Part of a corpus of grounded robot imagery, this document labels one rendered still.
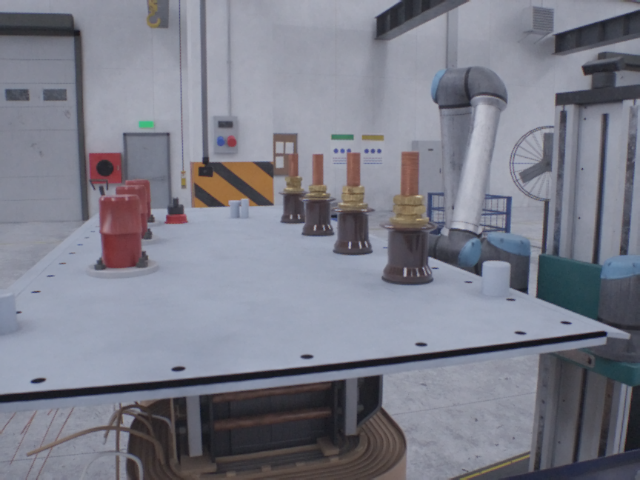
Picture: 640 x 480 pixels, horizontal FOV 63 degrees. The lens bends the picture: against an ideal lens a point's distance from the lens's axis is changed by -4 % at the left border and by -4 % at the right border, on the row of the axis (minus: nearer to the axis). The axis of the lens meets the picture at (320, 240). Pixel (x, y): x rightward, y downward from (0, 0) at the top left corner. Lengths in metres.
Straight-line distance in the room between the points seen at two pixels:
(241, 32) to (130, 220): 5.51
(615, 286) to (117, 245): 1.26
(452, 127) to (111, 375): 1.56
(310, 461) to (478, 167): 1.11
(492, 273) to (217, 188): 5.54
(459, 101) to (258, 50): 4.66
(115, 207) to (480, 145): 1.17
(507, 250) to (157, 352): 1.49
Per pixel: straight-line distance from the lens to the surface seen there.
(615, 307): 1.65
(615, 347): 1.66
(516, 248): 1.92
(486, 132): 1.78
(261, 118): 6.30
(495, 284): 0.82
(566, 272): 1.94
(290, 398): 0.94
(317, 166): 1.37
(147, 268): 0.97
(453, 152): 1.92
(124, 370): 0.55
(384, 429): 1.05
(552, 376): 2.11
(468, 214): 1.70
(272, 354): 0.56
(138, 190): 1.29
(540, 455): 2.26
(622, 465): 1.45
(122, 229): 0.96
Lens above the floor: 1.56
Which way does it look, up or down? 9 degrees down
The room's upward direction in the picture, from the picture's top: straight up
